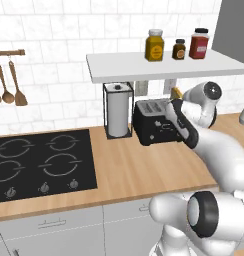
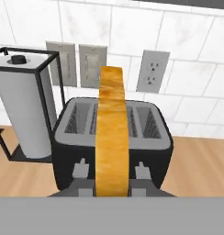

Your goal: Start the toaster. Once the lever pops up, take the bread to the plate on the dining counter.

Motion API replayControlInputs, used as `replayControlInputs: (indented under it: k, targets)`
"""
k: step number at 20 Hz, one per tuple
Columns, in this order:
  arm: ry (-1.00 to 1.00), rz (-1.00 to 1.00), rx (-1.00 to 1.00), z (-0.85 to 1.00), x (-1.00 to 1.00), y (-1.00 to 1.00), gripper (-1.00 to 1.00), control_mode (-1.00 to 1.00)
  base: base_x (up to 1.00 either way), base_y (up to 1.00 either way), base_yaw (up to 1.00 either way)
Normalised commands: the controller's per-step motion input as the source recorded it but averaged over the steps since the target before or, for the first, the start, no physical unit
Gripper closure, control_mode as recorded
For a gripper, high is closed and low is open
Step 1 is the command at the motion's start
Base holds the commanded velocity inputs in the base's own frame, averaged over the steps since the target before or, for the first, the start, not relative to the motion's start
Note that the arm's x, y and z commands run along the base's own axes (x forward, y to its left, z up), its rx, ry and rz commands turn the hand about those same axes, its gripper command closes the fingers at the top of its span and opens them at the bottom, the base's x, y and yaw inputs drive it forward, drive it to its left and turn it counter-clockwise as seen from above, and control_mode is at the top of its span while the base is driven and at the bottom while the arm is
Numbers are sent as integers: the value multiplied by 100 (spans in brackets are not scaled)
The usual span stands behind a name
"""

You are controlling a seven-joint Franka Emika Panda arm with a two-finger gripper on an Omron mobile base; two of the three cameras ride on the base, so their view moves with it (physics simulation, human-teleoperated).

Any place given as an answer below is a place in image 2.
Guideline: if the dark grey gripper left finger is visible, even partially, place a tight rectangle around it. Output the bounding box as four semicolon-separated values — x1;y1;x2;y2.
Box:
48;178;96;198

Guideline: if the grey wall power outlet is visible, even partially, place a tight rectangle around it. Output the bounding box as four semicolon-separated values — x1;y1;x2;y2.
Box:
135;49;171;94

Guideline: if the grey light switch plate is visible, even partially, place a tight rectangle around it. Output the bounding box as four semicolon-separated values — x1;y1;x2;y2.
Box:
45;40;78;88
78;43;108;90

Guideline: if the black toaster with grey top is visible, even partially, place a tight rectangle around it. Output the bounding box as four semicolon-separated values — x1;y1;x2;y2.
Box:
50;96;174;193

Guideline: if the golden toasted bread slice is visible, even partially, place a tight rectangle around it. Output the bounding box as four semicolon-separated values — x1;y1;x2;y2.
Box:
95;65;130;198

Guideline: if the black wire paper towel holder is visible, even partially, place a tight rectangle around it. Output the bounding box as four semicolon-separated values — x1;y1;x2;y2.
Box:
0;46;67;163

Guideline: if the dark wall cupboard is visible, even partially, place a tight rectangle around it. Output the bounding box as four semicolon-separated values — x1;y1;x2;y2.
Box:
131;0;224;11

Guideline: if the white paper towel roll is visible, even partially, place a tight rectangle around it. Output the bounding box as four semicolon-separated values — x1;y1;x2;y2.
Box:
0;52;59;160

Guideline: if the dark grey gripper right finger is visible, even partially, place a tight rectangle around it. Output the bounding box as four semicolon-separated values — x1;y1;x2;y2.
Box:
128;178;178;198

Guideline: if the grey toaster lever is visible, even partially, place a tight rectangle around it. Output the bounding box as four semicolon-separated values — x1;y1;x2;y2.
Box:
72;158;89;179
135;161;152;180

